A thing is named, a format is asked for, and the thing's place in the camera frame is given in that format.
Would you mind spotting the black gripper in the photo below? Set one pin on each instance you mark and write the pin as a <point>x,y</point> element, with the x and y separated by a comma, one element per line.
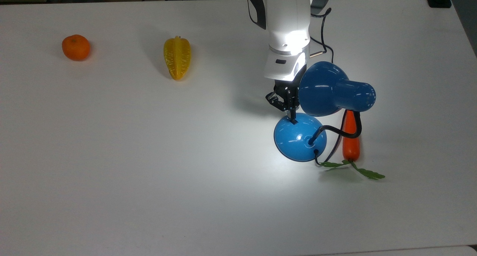
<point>285,89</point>

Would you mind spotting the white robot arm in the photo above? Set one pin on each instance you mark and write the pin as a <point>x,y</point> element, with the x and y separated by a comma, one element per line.
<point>288,25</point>

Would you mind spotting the blue desk lamp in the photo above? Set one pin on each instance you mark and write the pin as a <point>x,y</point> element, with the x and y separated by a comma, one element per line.
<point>328,88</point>

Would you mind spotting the orange toy carrot green leaves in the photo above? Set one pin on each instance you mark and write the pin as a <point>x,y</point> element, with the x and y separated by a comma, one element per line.
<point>351,144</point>

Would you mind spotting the yellow toy starfruit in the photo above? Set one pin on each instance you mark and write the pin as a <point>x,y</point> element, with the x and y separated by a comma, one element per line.
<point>177,58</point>

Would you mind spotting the orange toy mandarin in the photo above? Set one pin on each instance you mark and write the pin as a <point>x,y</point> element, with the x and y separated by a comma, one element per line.
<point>76,47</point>

